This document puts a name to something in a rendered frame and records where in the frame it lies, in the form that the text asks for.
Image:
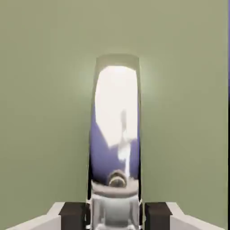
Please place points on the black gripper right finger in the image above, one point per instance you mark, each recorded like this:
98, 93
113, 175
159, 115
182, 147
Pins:
158, 215

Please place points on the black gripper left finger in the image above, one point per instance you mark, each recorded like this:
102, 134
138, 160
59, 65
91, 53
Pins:
71, 215

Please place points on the green painted cabinet door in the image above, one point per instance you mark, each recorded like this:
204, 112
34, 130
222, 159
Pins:
45, 89

